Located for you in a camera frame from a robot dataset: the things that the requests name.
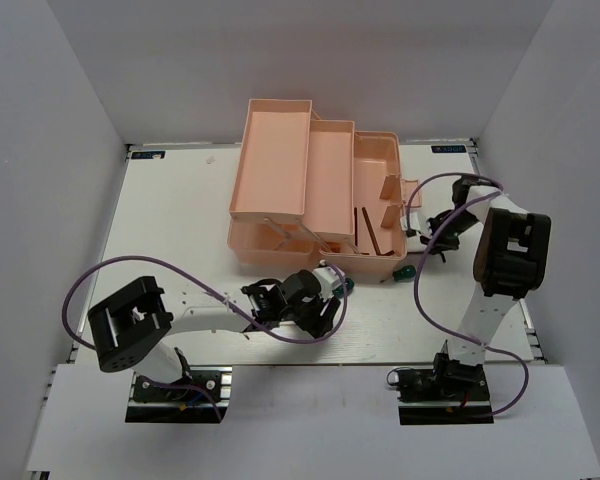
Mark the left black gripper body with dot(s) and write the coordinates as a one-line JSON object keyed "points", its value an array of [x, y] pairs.
{"points": [[309, 317]]}

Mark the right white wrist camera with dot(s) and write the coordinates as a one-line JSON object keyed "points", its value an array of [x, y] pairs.
{"points": [[412, 224]]}

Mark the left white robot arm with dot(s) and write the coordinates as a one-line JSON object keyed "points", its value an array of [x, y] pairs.
{"points": [[129, 326]]}

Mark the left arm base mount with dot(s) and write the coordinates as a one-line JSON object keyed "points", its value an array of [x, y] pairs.
{"points": [[150, 404]]}

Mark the pink plastic toolbox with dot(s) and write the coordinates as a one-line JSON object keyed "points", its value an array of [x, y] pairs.
{"points": [[298, 180]]}

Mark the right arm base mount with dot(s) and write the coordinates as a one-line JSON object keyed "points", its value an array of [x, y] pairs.
{"points": [[448, 393]]}

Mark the green orange stubby screwdriver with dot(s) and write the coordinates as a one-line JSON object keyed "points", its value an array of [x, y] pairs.
{"points": [[401, 275]]}

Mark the brown hex key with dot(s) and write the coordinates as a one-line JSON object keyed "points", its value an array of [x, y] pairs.
{"points": [[372, 235], [355, 214]]}

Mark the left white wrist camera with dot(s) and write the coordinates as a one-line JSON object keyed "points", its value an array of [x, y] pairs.
{"points": [[330, 278]]}

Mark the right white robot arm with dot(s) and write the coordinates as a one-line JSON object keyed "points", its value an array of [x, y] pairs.
{"points": [[510, 261]]}

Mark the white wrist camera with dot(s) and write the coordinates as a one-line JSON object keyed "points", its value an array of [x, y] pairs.
{"points": [[330, 278], [412, 224]]}

